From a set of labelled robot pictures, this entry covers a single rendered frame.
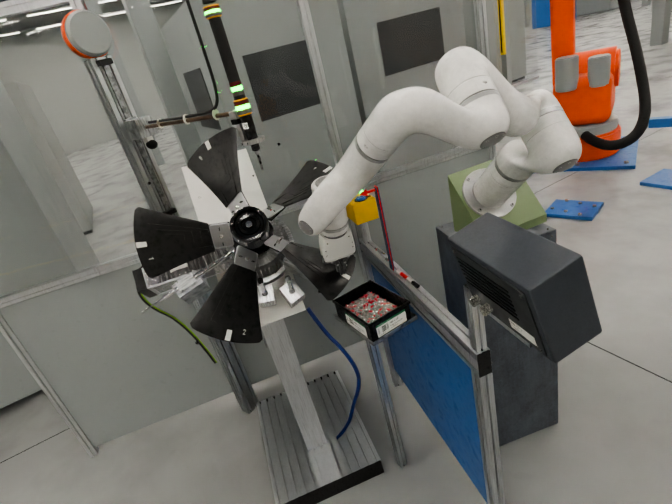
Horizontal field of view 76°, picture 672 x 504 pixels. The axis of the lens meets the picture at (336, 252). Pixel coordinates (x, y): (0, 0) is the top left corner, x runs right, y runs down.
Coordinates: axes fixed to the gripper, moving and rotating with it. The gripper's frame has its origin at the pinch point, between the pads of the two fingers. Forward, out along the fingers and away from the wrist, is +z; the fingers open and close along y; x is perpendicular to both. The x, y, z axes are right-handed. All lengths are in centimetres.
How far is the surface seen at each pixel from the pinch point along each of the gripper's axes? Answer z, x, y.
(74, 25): -63, -93, 56
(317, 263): -1.4, -3.7, 6.4
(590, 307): -30, 60, -28
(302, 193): -15.0, -23.0, 2.8
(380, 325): 13.6, 16.1, -5.2
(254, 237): -12.2, -12.4, 22.1
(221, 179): -20.8, -36.7, 25.9
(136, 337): 69, -70, 92
